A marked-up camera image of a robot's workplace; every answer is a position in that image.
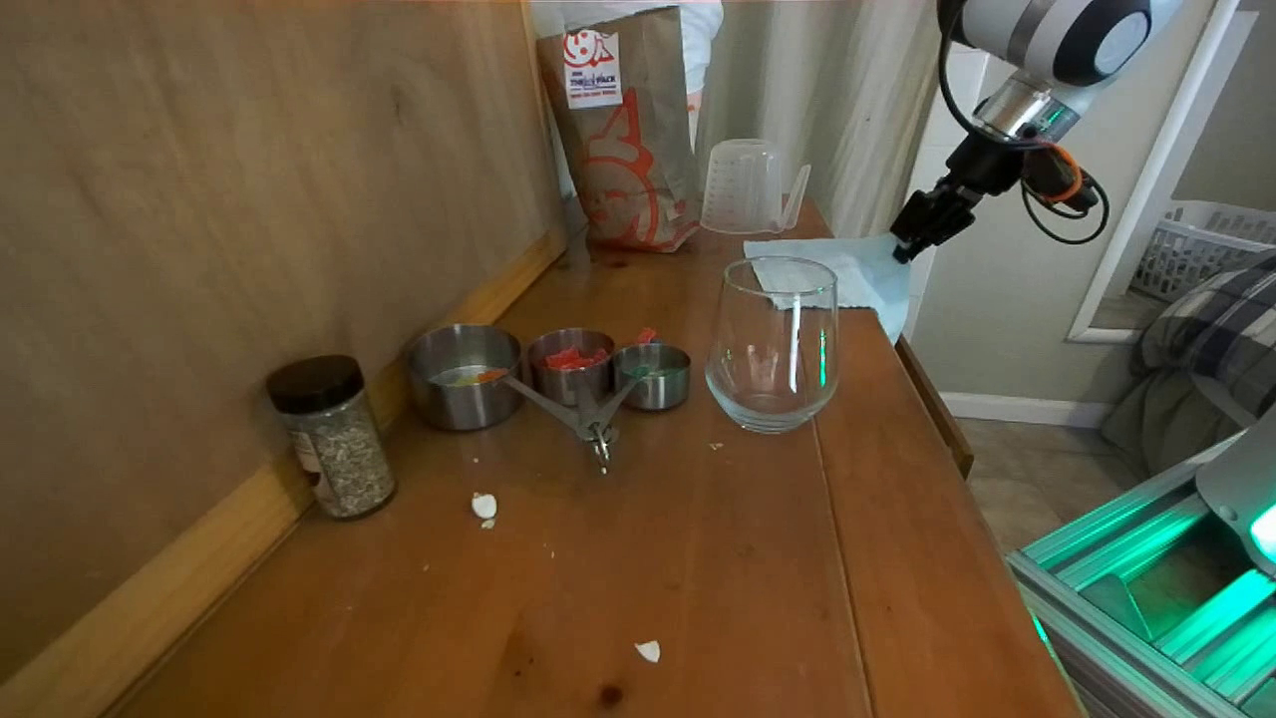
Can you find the brown paper bag red print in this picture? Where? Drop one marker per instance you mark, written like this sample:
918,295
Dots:
630,133

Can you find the grey plaid blanket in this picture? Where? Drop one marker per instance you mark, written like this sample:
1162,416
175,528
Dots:
1203,359

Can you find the small steel measuring cup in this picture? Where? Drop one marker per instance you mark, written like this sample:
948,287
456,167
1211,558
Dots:
661,379

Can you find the light blue cloth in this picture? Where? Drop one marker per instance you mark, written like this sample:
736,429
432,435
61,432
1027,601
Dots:
869,271

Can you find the glass spice jar dark lid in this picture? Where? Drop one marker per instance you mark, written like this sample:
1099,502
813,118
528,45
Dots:
339,453

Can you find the green lit aluminium frame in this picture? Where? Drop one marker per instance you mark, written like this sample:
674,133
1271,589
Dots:
1142,584

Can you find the white lattice basket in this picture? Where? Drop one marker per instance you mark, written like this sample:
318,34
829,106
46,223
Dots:
1199,243

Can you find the clear plastic measuring jug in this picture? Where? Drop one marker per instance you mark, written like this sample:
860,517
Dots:
744,183

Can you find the white framed mirror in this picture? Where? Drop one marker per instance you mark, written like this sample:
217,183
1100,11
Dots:
1159,174

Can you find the clear stemless wine glass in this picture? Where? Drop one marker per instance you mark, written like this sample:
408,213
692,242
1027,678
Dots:
771,359

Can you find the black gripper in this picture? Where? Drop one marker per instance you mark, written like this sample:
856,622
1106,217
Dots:
985,174

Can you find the medium steel measuring cup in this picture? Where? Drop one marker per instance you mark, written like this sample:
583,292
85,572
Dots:
570,359

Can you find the large steel measuring cup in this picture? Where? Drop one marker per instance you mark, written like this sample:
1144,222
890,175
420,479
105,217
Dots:
465,379

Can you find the white crumb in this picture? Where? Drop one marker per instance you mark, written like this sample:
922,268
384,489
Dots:
646,650
482,502

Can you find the white angled mount plate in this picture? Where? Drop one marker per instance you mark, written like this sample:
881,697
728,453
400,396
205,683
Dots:
1243,492

